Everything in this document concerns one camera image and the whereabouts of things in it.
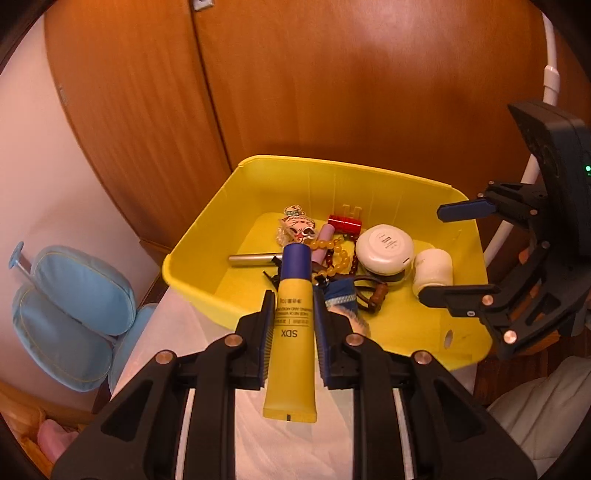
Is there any silver cosmetic tube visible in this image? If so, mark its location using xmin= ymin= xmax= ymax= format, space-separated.
xmin=228 ymin=253 xmax=283 ymax=268

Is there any white cream jar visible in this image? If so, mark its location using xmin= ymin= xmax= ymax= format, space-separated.
xmin=412 ymin=248 xmax=454 ymax=297

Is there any white round compact case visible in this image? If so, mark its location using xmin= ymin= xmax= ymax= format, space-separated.
xmin=355 ymin=224 xmax=415 ymax=277

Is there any wooden bed headboard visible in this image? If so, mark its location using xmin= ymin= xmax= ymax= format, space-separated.
xmin=1 ymin=382 xmax=95 ymax=479

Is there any cartoon rabbit hair claw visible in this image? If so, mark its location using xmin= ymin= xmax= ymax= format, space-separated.
xmin=276 ymin=205 xmax=318 ymax=247

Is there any black bow pearl hairpiece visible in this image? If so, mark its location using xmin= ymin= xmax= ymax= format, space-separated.
xmin=263 ymin=256 xmax=283 ymax=291

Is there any yellow blue cream tube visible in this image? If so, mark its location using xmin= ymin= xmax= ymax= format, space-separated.
xmin=263 ymin=243 xmax=318 ymax=423

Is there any brown wooden massager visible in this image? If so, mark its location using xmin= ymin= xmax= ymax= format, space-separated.
xmin=353 ymin=275 xmax=403 ymax=314

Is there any blue plush hair clip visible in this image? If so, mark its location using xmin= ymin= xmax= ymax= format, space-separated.
xmin=324 ymin=278 xmax=370 ymax=337

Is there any white pipe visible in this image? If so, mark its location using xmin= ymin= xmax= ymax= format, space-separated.
xmin=484 ymin=14 xmax=561 ymax=266

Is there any blue chair backrest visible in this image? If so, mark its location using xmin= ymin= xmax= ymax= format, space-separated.
xmin=8 ymin=242 xmax=157 ymax=393

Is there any purple lipstick tube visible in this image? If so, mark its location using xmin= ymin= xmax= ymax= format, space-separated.
xmin=311 ymin=223 xmax=335 ymax=265

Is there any red lipstick tube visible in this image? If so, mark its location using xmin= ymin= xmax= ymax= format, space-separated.
xmin=328 ymin=215 xmax=362 ymax=238

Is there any yellow plastic bin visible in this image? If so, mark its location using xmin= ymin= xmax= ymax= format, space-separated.
xmin=161 ymin=154 xmax=494 ymax=372

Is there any yellow bead bracelet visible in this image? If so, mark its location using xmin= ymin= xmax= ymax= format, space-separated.
xmin=307 ymin=235 xmax=353 ymax=283

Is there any pink bed sheet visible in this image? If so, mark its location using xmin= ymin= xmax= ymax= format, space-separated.
xmin=37 ymin=419 xmax=79 ymax=463

